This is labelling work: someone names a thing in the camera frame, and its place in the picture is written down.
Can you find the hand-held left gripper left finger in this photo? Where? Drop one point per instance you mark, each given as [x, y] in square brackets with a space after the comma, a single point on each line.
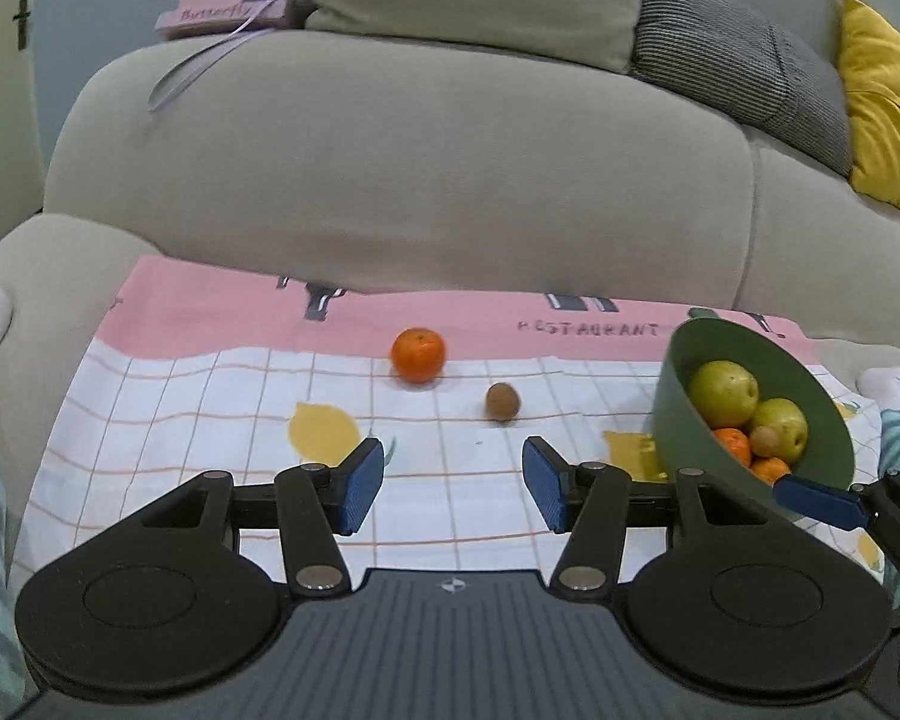
[358, 487]

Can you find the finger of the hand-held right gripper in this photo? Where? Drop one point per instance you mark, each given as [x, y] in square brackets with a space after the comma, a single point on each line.
[817, 501]

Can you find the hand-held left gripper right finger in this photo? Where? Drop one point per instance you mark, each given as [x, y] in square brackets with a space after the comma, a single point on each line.
[546, 484]

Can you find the green apple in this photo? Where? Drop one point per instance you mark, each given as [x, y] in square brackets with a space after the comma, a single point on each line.
[784, 427]
[722, 392]

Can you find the brown kiwi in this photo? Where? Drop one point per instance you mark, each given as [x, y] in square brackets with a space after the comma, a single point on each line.
[764, 439]
[503, 401]

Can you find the orange tangerine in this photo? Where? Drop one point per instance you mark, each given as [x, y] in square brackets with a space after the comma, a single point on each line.
[729, 444]
[418, 355]
[771, 471]

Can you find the green bowl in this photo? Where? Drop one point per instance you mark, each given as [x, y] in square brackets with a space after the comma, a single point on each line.
[671, 420]

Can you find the pink and white printed cloth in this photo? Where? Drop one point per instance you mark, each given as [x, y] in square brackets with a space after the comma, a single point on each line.
[195, 405]

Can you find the beige sofa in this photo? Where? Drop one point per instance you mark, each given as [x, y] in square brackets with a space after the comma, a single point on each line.
[420, 165]

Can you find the yellow cushion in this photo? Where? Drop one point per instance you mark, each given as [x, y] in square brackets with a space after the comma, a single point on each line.
[885, 105]

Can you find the grey striped cushion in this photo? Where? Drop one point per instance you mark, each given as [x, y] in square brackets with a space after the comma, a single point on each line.
[720, 45]

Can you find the pink box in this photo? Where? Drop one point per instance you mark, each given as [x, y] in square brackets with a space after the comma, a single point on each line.
[217, 15]

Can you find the dark wall hook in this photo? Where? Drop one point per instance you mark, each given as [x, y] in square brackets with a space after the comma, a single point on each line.
[22, 21]

